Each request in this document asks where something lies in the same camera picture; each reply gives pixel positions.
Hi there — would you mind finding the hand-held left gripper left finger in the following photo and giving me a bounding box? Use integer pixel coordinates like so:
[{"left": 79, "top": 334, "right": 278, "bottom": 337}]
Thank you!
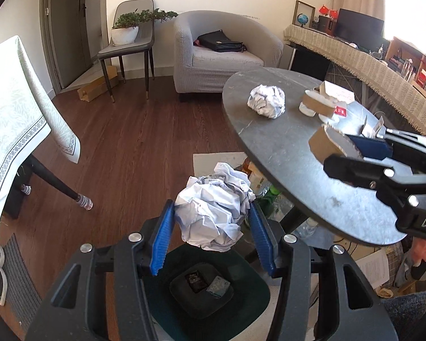
[{"left": 26, "top": 199, "right": 176, "bottom": 341}]

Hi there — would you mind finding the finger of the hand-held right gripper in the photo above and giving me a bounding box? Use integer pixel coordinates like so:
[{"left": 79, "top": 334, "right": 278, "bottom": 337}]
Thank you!
[
  {"left": 323, "top": 153, "right": 417, "bottom": 199},
  {"left": 347, "top": 128, "right": 426, "bottom": 174}
]

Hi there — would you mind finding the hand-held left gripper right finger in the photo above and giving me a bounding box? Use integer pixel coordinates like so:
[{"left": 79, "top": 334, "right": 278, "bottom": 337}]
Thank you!
[{"left": 247, "top": 201, "right": 400, "bottom": 341}]

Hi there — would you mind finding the torn brown paper cup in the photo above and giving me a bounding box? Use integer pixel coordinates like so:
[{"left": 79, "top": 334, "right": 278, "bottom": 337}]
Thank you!
[{"left": 308, "top": 125, "right": 364, "bottom": 162}]

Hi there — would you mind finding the white paper ball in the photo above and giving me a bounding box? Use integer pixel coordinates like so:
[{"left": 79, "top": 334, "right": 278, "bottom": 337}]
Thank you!
[{"left": 174, "top": 162, "right": 256, "bottom": 253}]

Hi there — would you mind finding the torn white printed paper box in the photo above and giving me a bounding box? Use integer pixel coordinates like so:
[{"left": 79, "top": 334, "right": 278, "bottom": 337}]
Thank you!
[{"left": 312, "top": 81, "right": 356, "bottom": 104}]

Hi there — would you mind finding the dark green trash bin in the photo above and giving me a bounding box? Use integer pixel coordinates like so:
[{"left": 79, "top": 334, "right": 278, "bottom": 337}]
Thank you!
[{"left": 142, "top": 245, "right": 272, "bottom": 341}]

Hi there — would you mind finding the person's right forearm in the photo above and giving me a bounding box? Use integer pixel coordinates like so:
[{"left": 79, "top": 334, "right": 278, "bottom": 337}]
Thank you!
[{"left": 381, "top": 268, "right": 426, "bottom": 341}]

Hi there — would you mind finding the person's right hand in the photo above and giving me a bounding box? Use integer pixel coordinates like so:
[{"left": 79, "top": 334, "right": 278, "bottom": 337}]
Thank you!
[{"left": 411, "top": 236, "right": 426, "bottom": 269}]

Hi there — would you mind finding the clear plastic bottle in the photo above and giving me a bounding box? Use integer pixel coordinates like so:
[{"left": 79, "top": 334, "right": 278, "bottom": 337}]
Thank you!
[{"left": 293, "top": 217, "right": 318, "bottom": 238}]

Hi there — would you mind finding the black packet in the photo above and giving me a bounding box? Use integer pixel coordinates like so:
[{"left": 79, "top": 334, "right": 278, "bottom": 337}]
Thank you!
[{"left": 184, "top": 272, "right": 208, "bottom": 294}]

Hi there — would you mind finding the small grey-blue card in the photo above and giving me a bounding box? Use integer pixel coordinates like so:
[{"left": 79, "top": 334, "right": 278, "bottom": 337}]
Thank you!
[{"left": 206, "top": 276, "right": 231, "bottom": 298}]

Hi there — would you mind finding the white printed paper sheet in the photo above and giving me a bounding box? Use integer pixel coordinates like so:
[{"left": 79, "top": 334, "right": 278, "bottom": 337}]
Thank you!
[{"left": 355, "top": 249, "right": 391, "bottom": 290}]

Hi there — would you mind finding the grey marble round table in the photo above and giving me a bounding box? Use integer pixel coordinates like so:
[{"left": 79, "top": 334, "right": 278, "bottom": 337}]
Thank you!
[{"left": 222, "top": 67, "right": 417, "bottom": 261}]

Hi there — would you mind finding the beige fringed desk cloth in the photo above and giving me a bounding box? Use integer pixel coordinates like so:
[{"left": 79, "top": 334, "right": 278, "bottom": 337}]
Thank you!
[{"left": 283, "top": 25, "right": 426, "bottom": 139}]

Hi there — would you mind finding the wooden desk organizer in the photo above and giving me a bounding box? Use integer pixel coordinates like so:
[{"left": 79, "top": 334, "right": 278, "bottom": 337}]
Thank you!
[{"left": 385, "top": 37, "right": 426, "bottom": 89}]

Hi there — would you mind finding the dark desk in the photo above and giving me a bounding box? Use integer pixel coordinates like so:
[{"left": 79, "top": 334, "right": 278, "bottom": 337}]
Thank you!
[{"left": 284, "top": 41, "right": 412, "bottom": 128}]

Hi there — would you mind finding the crumpled printed paper ball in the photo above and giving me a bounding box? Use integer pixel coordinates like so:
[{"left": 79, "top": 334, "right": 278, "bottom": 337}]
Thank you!
[{"left": 247, "top": 84, "right": 286, "bottom": 119}]

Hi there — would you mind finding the black monitor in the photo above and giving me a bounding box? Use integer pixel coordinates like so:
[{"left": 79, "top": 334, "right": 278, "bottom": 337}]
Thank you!
[{"left": 335, "top": 8, "right": 385, "bottom": 51}]

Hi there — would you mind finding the black table leg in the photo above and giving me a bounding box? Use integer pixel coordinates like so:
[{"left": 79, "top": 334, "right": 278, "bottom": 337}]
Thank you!
[{"left": 19, "top": 154, "right": 82, "bottom": 201}]

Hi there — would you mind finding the brown radio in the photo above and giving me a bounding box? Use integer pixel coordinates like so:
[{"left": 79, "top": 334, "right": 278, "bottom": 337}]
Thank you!
[{"left": 318, "top": 15, "right": 339, "bottom": 35}]

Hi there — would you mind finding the grey striped door mat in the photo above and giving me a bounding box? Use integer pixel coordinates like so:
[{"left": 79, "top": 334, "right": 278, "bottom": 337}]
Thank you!
[{"left": 2, "top": 234, "right": 43, "bottom": 327}]

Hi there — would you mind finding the cardboard box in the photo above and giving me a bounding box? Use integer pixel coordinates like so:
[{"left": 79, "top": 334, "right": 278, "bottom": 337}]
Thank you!
[{"left": 77, "top": 66, "right": 119, "bottom": 103}]

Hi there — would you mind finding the grey armchair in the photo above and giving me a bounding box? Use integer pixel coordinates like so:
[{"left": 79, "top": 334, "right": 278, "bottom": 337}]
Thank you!
[{"left": 173, "top": 11, "right": 284, "bottom": 102}]

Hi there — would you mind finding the black bag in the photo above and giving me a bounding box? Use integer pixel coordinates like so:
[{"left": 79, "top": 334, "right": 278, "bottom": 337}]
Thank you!
[{"left": 198, "top": 30, "right": 247, "bottom": 53}]

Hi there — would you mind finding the grey dining chair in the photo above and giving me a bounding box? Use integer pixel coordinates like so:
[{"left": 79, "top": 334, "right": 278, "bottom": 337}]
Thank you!
[{"left": 97, "top": 0, "right": 155, "bottom": 103}]

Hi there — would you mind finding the pale green patterned tablecloth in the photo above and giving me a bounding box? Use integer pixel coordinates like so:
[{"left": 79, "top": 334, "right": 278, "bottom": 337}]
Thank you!
[{"left": 0, "top": 36, "right": 82, "bottom": 256}]

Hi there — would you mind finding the potted bonsai in white pot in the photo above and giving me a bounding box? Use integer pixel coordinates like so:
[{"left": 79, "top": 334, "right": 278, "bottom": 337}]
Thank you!
[{"left": 111, "top": 8, "right": 179, "bottom": 46}]

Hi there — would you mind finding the grey-green door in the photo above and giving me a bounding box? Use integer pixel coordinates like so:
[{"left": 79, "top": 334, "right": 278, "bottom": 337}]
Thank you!
[{"left": 39, "top": 0, "right": 93, "bottom": 91}]

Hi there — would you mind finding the picture frame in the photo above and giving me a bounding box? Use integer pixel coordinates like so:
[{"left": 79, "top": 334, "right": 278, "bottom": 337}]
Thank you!
[{"left": 293, "top": 0, "right": 316, "bottom": 28}]

